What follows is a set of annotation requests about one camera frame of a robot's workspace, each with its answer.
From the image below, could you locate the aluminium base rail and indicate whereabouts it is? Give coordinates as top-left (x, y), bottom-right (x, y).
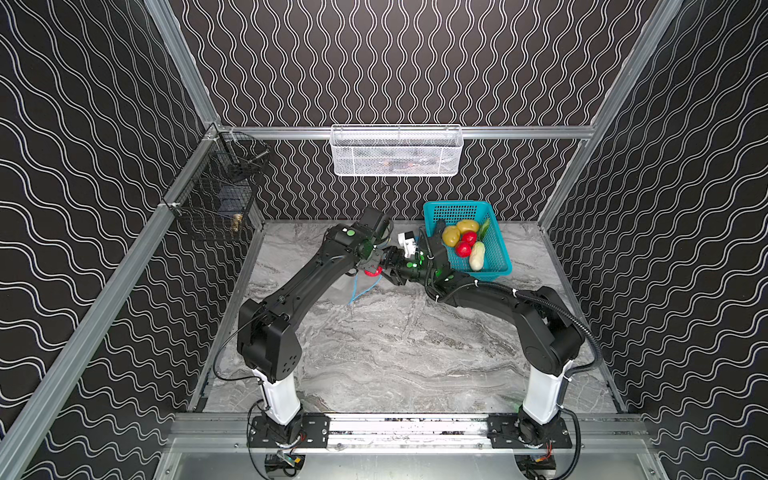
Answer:
top-left (165, 413), bottom-right (650, 454)

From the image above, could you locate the clear zip top bag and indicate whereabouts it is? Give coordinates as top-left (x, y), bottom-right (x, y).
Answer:
top-left (321, 270), bottom-right (383, 306)

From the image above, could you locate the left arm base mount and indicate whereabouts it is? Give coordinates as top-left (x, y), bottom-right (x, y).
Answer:
top-left (247, 412), bottom-right (331, 449)

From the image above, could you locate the clear wall-mounted basket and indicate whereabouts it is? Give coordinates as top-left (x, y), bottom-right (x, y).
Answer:
top-left (329, 124), bottom-right (464, 177)

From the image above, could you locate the green pepper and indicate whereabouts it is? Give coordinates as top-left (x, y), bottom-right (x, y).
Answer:
top-left (477, 219), bottom-right (491, 241)

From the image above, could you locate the yellow lemon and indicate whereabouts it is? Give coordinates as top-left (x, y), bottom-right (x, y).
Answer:
top-left (456, 219), bottom-right (480, 235)

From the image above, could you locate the dark eggplant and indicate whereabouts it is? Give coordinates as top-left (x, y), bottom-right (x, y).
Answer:
top-left (432, 219), bottom-right (446, 240)

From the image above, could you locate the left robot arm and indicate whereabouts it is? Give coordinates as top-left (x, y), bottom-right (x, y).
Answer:
top-left (236, 207), bottom-right (392, 426)

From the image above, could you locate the yellow potato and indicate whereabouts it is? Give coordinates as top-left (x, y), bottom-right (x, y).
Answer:
top-left (441, 225), bottom-right (462, 248)

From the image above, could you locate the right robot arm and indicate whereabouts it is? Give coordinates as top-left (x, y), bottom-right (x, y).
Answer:
top-left (380, 236), bottom-right (602, 425)

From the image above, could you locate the teal plastic basket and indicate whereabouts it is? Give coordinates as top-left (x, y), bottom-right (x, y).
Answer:
top-left (423, 200), bottom-right (513, 281)

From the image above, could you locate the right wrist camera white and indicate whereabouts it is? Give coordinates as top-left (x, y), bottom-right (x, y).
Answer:
top-left (397, 231), bottom-right (418, 260)

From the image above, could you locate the brass object in basket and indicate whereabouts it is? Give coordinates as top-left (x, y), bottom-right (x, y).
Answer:
top-left (230, 214), bottom-right (243, 234)

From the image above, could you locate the red tomato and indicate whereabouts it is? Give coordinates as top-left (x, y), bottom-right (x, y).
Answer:
top-left (363, 266), bottom-right (383, 278)
top-left (454, 230), bottom-right (477, 258)

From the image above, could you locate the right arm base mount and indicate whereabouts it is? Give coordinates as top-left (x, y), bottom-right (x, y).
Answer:
top-left (486, 413), bottom-right (573, 449)

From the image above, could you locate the black wire wall basket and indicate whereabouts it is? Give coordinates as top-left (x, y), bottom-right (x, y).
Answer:
top-left (166, 128), bottom-right (273, 245)

